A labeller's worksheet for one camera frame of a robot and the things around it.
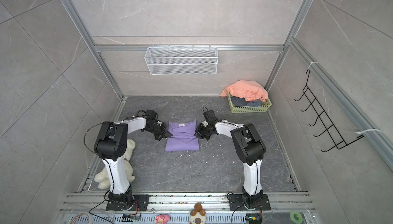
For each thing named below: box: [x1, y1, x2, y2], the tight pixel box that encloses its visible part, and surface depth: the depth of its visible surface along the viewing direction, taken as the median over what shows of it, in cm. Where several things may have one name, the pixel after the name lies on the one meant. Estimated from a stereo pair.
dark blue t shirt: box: [230, 96, 262, 107], surface depth 114 cm
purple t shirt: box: [165, 120, 200, 152], surface depth 96 cm
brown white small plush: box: [189, 202, 207, 224], surface depth 70 cm
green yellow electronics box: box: [245, 213, 262, 224], surface depth 72 cm
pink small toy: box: [154, 214, 170, 224], surface depth 69 cm
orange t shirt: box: [220, 79, 269, 103], surface depth 112 cm
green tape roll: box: [289, 210, 303, 224], surface depth 71 cm
